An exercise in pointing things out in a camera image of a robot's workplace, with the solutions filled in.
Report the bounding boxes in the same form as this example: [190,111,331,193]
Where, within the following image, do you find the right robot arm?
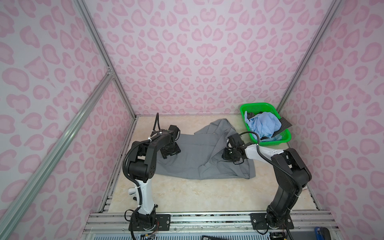
[222,133,312,229]

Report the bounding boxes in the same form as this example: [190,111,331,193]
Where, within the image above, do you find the black shirt in basket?
[245,111,293,141]

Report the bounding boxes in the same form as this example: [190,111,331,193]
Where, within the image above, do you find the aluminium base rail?
[82,198,343,240]

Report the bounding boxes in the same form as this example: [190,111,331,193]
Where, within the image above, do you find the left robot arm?
[122,125,181,232]

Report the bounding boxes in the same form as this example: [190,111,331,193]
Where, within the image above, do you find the green plastic basket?
[240,103,292,146]

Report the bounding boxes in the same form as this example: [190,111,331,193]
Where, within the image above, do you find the light blue shirt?
[244,111,283,142]

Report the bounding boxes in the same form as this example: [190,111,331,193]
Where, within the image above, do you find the grey long sleeve shirt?
[156,119,256,180]

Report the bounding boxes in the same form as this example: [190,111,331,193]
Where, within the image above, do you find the blue tool at edge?
[315,227,332,240]

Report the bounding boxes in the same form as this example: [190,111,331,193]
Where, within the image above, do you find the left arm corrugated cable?
[122,112,164,208]

